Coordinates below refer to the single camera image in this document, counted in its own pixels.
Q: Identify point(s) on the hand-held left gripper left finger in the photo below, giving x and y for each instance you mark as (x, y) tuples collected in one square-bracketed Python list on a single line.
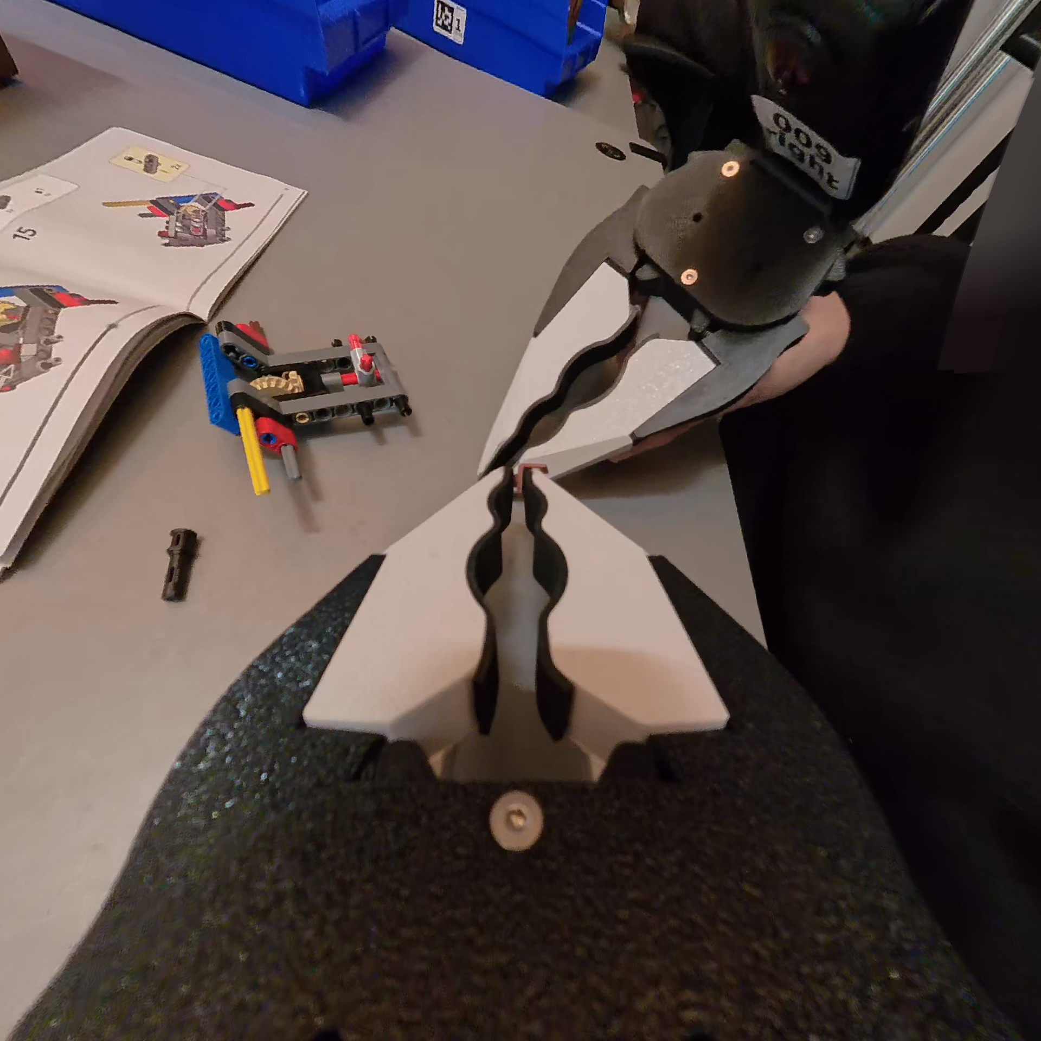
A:
[(407, 634)]

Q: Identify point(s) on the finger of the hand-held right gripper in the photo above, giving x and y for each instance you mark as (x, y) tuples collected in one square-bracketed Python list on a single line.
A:
[(642, 390), (569, 333)]

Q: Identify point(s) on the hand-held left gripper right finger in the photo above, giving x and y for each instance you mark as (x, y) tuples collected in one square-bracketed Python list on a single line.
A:
[(626, 634)]

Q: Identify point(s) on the small brown lego piece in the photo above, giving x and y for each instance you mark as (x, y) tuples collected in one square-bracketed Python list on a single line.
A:
[(533, 468)]

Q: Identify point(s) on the person's right forearm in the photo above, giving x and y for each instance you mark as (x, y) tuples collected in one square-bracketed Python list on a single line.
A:
[(911, 301)]

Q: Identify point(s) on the small black lego piece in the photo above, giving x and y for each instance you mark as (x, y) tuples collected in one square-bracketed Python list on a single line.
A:
[(646, 151)]

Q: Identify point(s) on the black lego pin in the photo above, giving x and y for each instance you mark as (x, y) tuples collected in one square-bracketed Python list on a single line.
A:
[(179, 565)]

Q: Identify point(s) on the grey blue lego assembly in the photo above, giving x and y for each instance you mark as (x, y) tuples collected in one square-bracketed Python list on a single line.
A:
[(317, 378)]

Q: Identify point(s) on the lego instruction booklet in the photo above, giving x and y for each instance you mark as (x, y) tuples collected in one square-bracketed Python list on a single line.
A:
[(122, 268)]

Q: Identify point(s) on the person's right hand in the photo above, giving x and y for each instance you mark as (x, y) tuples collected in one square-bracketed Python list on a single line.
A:
[(813, 341)]

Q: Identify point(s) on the small black round piece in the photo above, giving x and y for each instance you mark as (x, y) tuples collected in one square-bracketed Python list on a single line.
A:
[(610, 150)]

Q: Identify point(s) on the person's dark clothing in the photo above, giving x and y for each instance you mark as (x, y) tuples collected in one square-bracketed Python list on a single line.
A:
[(911, 651)]

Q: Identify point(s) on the blue storage bin white label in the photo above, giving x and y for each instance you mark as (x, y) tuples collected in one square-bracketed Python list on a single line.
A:
[(520, 41)]

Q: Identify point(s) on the large blue storage bin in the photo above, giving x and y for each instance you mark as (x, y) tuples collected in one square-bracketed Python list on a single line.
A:
[(228, 32)]

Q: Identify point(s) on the dark brown object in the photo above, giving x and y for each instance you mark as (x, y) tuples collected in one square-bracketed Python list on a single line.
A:
[(6, 57)]

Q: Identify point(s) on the silver metal frame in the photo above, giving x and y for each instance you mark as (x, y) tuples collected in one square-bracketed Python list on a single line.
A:
[(976, 73)]

